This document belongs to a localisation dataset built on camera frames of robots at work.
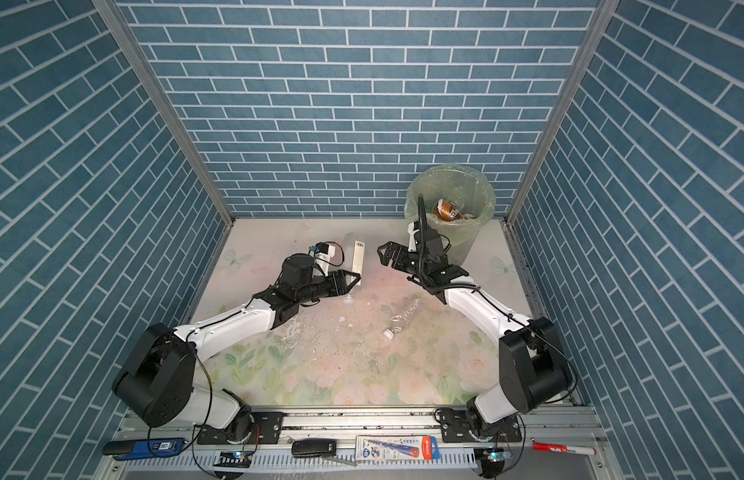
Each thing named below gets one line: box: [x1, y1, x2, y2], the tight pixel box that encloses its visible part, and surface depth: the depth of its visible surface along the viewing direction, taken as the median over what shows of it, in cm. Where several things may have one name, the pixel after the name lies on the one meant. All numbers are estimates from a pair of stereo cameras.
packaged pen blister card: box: [355, 435, 441, 461], surface depth 72 cm
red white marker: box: [532, 442, 597, 455], surface depth 72 cm
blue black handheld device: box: [102, 437, 189, 461], surface depth 69 cm
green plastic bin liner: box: [404, 164, 496, 267], surface depth 98 cm
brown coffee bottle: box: [433, 199, 465, 222], surface depth 98 cm
